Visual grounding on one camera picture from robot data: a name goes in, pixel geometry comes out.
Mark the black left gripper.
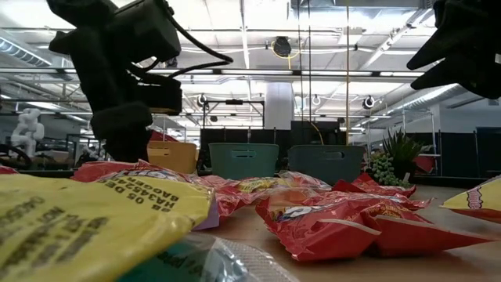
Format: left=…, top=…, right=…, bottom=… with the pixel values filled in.
left=49, top=27, right=183, bottom=164

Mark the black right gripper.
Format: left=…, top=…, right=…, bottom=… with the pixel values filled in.
left=406, top=0, right=501, bottom=99

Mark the yellow plastic bin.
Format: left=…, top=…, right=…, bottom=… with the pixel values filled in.
left=146, top=140, right=198, bottom=175

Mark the light teal plastic bin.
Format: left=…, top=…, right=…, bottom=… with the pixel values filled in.
left=207, top=142, right=280, bottom=180

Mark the dark teal plastic bin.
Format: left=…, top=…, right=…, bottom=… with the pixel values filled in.
left=287, top=144, right=366, bottom=186

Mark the large yellow candy pack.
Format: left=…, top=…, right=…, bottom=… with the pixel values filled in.
left=0, top=172, right=220, bottom=282

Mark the red tool cart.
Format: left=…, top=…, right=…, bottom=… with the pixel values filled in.
left=150, top=130, right=180, bottom=143

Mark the red container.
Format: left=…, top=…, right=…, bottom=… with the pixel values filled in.
left=414, top=155, right=436, bottom=174

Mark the potted artificial succulent plant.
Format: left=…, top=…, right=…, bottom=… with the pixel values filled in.
left=369, top=128, right=434, bottom=188

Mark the black steering wheel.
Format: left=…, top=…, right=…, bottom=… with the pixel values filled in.
left=0, top=143, right=35, bottom=170

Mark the teal gummy in clear wrapper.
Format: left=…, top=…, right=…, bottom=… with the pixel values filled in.
left=115, top=233, right=301, bottom=282

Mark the red gummy in clear wrapper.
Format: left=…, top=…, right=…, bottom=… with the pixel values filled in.
left=278, top=170, right=333, bottom=191

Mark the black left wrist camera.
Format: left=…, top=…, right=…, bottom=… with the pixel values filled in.
left=111, top=0, right=183, bottom=63

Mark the black metal gantry frame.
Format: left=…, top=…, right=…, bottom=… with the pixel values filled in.
left=201, top=99, right=266, bottom=130

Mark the black left wrist camera cable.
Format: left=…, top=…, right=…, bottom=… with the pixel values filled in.
left=128, top=5, right=235, bottom=79

